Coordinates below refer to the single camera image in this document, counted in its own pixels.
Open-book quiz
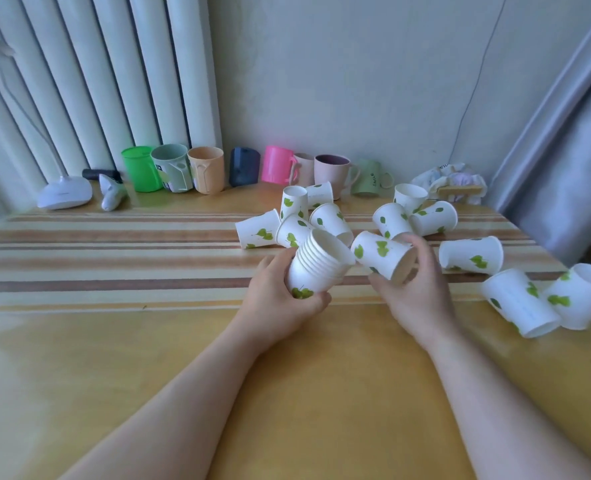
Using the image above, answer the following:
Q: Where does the light green mug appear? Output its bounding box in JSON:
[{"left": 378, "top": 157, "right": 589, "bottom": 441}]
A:
[{"left": 351, "top": 160, "right": 394, "bottom": 198}]

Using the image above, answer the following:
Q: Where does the group of scattered paper cups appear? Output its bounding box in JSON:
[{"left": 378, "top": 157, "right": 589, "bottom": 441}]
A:
[{"left": 235, "top": 182, "right": 591, "bottom": 339}]

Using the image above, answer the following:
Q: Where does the nested paper cup stack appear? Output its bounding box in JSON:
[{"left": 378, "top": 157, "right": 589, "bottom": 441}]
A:
[{"left": 286, "top": 229, "right": 356, "bottom": 300}]

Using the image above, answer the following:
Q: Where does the dark blue mug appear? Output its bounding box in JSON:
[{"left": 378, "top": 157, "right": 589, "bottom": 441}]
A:
[{"left": 229, "top": 147, "right": 261, "bottom": 188}]

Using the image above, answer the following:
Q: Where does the white leaf-print paper cup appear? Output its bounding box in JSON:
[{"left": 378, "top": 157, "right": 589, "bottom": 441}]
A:
[{"left": 350, "top": 231, "right": 419, "bottom": 286}]

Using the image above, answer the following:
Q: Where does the mauve mug with purple inside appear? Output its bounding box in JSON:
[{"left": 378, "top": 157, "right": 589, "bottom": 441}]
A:
[{"left": 314, "top": 155, "right": 360, "bottom": 201}]

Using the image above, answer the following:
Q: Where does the person's left hand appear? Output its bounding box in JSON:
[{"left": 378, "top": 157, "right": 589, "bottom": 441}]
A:
[{"left": 235, "top": 247, "right": 332, "bottom": 348}]

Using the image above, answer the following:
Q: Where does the black cylindrical object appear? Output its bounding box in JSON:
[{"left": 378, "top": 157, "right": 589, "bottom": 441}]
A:
[{"left": 82, "top": 168, "right": 124, "bottom": 184}]

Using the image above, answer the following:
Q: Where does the white pleated curtain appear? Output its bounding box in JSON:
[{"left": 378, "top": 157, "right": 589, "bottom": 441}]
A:
[{"left": 0, "top": 0, "right": 223, "bottom": 226}]

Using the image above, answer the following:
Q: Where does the bright green plastic cup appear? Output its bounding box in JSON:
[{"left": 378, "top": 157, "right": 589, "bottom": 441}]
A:
[{"left": 121, "top": 146, "right": 164, "bottom": 193}]

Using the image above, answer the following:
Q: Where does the white desk lamp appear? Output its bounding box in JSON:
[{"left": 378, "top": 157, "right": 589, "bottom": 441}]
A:
[{"left": 0, "top": 37, "right": 93, "bottom": 211}]

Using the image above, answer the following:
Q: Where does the person's right forearm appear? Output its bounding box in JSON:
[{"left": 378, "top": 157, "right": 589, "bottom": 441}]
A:
[{"left": 424, "top": 325, "right": 591, "bottom": 480}]

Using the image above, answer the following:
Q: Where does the crumpled white cloth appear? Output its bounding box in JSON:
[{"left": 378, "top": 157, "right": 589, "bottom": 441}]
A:
[{"left": 410, "top": 162, "right": 489, "bottom": 205}]

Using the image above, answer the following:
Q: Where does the white and green handheld device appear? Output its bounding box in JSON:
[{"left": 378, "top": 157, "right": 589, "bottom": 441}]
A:
[{"left": 99, "top": 174, "right": 128, "bottom": 212}]

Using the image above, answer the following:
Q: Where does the striped table mat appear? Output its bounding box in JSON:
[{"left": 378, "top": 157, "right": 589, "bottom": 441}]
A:
[{"left": 0, "top": 209, "right": 568, "bottom": 313}]

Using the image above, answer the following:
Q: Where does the beige plastic mug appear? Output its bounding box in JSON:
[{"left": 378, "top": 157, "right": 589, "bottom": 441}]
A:
[{"left": 188, "top": 147, "right": 226, "bottom": 196}]

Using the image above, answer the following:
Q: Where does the grey curtain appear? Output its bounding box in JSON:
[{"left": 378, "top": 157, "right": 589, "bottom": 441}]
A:
[{"left": 484, "top": 4, "right": 591, "bottom": 271}]

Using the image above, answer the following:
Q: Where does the person's right hand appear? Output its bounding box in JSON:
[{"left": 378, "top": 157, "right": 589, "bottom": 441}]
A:
[{"left": 368, "top": 234, "right": 459, "bottom": 351}]

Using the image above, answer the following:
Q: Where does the grey-green plastic mug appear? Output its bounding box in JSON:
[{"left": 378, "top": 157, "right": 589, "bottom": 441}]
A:
[{"left": 151, "top": 144, "right": 195, "bottom": 194}]

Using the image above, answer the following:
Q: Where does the person's left forearm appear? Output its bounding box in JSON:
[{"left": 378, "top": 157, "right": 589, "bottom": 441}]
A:
[{"left": 60, "top": 315, "right": 262, "bottom": 480}]

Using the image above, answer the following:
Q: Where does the hot pink plastic mug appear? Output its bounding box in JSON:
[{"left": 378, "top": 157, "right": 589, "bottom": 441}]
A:
[{"left": 261, "top": 146, "right": 299, "bottom": 186}]

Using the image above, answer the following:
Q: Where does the pale pink mug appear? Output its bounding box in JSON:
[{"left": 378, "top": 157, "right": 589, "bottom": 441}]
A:
[{"left": 293, "top": 153, "right": 316, "bottom": 188}]

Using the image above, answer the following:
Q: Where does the thin black wall cable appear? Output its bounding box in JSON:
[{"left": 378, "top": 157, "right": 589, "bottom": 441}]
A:
[{"left": 447, "top": 0, "right": 509, "bottom": 166}]

